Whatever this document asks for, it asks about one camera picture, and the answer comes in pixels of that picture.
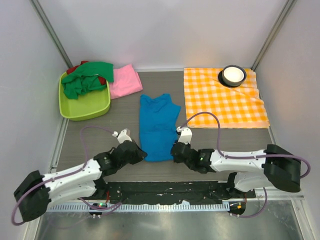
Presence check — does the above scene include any blue t shirt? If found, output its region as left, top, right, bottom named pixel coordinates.
left=139, top=93, right=181, bottom=162

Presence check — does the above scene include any orange checkered cloth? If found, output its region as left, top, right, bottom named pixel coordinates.
left=183, top=68, right=270, bottom=129

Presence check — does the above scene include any black white bowl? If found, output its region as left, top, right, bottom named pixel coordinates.
left=218, top=65, right=247, bottom=88

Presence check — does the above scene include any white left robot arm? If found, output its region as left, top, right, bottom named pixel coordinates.
left=11, top=140, right=147, bottom=223

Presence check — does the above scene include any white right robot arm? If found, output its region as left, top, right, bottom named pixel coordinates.
left=171, top=142, right=301, bottom=198

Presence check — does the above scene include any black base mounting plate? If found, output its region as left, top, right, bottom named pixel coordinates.
left=102, top=181, right=256, bottom=205

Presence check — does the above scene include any lime green plastic basin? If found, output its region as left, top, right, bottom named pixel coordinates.
left=58, top=72, right=111, bottom=121

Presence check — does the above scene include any folded pink t shirt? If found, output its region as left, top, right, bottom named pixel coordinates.
left=109, top=64, right=143, bottom=100

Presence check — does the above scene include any red t shirt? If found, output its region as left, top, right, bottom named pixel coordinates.
left=66, top=60, right=107, bottom=85

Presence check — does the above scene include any green t shirt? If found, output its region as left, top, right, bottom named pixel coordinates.
left=61, top=61, right=114, bottom=100

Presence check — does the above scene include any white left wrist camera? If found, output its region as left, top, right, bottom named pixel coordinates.
left=112, top=128, right=132, bottom=144

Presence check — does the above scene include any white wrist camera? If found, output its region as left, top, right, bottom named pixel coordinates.
left=112, top=128, right=132, bottom=144
left=176, top=126, right=193, bottom=145

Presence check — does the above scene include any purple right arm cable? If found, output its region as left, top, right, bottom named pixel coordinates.
left=177, top=111, right=311, bottom=219

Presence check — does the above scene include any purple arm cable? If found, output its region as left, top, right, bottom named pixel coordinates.
left=177, top=111, right=311, bottom=219
left=11, top=125, right=124, bottom=227

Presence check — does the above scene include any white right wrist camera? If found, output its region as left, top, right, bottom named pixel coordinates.
left=176, top=126, right=193, bottom=145

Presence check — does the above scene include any white slotted cable duct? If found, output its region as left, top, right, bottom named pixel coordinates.
left=47, top=201, right=230, bottom=212

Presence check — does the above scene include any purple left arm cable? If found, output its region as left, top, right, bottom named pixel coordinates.
left=11, top=125, right=124, bottom=227

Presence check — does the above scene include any aluminium frame rail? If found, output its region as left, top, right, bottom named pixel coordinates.
left=265, top=188, right=305, bottom=200

